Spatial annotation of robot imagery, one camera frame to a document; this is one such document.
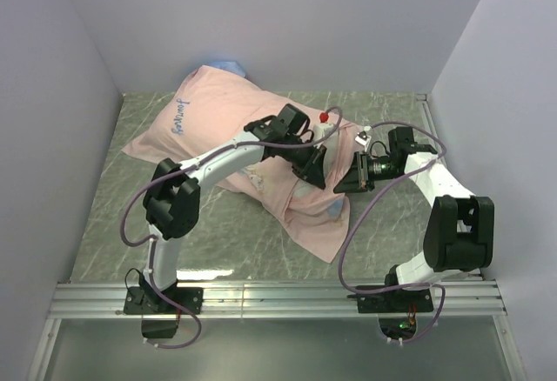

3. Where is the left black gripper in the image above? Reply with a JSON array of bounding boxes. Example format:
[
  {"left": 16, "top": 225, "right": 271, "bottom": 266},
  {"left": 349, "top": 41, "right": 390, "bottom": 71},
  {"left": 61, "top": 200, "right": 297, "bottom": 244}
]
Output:
[{"left": 281, "top": 135, "right": 327, "bottom": 190}]

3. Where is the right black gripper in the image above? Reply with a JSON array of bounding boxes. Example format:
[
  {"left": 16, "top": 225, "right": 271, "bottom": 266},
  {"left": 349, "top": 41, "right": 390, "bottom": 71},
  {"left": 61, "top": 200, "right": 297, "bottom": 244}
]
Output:
[{"left": 333, "top": 151, "right": 404, "bottom": 195}]

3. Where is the pink cartoon pillowcase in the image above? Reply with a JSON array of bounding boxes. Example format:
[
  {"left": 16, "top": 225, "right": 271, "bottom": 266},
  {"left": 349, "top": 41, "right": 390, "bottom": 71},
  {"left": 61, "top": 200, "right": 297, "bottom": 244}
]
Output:
[{"left": 123, "top": 65, "right": 361, "bottom": 263}]

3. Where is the white pillow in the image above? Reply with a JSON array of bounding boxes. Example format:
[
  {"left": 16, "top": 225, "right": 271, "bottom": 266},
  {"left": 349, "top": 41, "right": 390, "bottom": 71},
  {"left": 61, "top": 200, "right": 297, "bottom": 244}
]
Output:
[{"left": 323, "top": 131, "right": 340, "bottom": 178}]

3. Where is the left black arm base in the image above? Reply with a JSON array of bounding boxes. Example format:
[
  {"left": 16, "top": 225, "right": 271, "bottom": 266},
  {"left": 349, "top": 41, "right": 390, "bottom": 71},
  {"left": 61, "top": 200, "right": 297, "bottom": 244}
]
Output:
[{"left": 123, "top": 268, "right": 204, "bottom": 350}]

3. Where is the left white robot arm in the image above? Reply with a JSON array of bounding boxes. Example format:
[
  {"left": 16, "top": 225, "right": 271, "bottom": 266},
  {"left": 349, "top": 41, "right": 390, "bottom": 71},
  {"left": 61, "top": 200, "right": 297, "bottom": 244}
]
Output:
[{"left": 143, "top": 104, "right": 327, "bottom": 313}]

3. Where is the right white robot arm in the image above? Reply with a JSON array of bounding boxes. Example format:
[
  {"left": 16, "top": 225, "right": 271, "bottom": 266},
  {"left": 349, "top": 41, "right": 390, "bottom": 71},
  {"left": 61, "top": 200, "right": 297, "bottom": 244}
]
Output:
[{"left": 334, "top": 122, "right": 495, "bottom": 311}]

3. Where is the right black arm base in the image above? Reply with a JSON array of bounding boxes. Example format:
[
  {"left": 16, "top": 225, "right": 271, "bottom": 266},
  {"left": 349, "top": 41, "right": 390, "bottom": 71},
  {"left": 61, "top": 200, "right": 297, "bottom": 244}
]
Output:
[{"left": 347, "top": 289, "right": 434, "bottom": 346}]

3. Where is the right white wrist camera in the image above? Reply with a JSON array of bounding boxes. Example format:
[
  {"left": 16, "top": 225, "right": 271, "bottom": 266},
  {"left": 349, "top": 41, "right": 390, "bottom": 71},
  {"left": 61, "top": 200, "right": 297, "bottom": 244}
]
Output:
[{"left": 354, "top": 126, "right": 372, "bottom": 153}]

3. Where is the side aluminium rail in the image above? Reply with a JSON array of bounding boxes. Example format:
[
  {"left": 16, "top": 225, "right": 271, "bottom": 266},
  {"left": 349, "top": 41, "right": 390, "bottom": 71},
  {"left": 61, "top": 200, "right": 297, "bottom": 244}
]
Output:
[{"left": 415, "top": 93, "right": 485, "bottom": 279}]

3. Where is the aluminium mounting rail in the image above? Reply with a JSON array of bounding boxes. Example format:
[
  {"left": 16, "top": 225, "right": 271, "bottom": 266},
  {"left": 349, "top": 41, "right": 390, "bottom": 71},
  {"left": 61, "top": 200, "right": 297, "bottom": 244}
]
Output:
[{"left": 47, "top": 279, "right": 507, "bottom": 320}]

